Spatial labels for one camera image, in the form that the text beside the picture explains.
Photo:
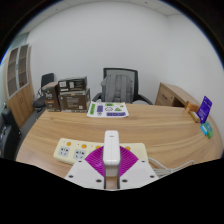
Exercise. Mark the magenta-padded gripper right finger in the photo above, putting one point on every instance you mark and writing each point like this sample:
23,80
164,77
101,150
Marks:
138,173

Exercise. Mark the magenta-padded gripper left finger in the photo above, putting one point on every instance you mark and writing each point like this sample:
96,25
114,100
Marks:
85,173

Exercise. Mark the white charger block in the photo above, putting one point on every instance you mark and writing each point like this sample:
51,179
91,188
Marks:
111,150

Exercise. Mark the cream power strip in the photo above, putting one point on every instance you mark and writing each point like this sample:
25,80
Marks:
71,152

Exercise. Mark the printed sheet with coloured shapes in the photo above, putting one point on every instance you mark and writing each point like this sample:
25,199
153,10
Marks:
107,110

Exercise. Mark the large brown printed box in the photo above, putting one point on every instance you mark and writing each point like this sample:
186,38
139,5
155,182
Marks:
75,101

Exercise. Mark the small blue box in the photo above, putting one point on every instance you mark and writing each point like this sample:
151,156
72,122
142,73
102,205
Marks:
203,129

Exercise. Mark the tan flat box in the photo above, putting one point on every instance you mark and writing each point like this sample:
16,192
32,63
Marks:
194,116

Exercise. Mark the tall brown cardboard box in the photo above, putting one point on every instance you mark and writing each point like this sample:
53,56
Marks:
50,98

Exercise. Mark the small green box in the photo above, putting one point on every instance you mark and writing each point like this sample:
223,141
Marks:
210,130

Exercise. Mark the orange box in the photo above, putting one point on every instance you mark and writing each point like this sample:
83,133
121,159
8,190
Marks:
191,106

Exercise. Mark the low wooden side cabinet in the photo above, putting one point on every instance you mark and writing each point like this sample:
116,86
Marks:
170,93

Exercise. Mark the black armchair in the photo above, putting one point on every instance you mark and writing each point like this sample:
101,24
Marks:
7,133

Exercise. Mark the grey backpack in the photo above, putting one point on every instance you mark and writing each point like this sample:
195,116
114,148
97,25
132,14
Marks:
116,88

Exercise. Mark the dark flat printed box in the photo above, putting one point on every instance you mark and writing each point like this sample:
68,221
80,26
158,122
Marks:
71,84

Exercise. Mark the purple upright package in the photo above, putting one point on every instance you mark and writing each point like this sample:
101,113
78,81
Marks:
204,109

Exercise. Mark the black mesh office chair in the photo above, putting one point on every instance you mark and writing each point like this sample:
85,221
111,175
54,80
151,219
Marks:
135,78

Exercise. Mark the wooden shelf cabinet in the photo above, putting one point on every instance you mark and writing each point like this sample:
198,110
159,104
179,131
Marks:
20,100

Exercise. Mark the small black visitor chair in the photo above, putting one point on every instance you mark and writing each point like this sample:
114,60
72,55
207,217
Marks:
46,80

